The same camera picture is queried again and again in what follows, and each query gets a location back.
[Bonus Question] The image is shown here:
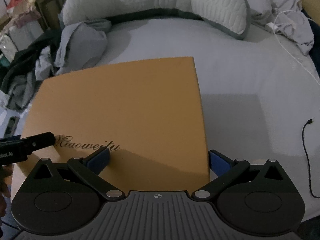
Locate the orange box lid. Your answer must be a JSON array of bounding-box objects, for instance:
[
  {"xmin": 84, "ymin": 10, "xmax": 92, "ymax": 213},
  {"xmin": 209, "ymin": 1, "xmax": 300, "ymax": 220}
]
[{"xmin": 11, "ymin": 57, "xmax": 210, "ymax": 194}]

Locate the silver foil bag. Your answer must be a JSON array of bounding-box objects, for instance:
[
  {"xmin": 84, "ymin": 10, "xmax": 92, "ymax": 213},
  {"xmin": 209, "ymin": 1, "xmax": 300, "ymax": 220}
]
[{"xmin": 1, "ymin": 21, "xmax": 43, "ymax": 62}]

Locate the dark green garment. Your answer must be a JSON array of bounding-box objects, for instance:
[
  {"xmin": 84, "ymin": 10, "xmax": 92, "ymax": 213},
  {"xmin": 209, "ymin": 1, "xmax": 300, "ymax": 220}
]
[{"xmin": 1, "ymin": 30, "xmax": 62, "ymax": 94}]

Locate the grey crumpled clothing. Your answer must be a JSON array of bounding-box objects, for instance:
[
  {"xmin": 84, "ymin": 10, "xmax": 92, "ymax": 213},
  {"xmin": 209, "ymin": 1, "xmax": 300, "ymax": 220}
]
[{"xmin": 1, "ymin": 20, "xmax": 111, "ymax": 112}]

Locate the brown cardboard pile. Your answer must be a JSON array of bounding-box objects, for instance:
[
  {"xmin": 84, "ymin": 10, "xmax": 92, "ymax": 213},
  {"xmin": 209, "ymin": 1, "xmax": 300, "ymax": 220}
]
[{"xmin": 10, "ymin": 0, "xmax": 75, "ymax": 30}]

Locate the large grey plush pillow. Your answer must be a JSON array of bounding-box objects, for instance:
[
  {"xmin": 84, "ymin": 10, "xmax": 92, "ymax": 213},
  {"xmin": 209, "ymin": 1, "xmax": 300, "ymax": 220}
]
[{"xmin": 62, "ymin": 0, "xmax": 251, "ymax": 40}]

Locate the lavender crumpled blanket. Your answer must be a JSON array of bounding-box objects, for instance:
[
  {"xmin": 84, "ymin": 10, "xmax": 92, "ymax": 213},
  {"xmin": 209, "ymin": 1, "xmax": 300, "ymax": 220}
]
[{"xmin": 207, "ymin": 0, "xmax": 316, "ymax": 57}]

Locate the black thin cable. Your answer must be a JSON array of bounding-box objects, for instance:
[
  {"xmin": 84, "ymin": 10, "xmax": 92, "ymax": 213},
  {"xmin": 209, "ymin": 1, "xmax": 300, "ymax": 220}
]
[{"xmin": 301, "ymin": 119, "xmax": 320, "ymax": 198}]

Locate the white charger with cable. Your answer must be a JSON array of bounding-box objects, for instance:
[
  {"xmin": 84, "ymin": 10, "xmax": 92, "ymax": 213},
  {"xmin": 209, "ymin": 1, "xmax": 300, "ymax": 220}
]
[{"xmin": 266, "ymin": 10, "xmax": 319, "ymax": 85}]

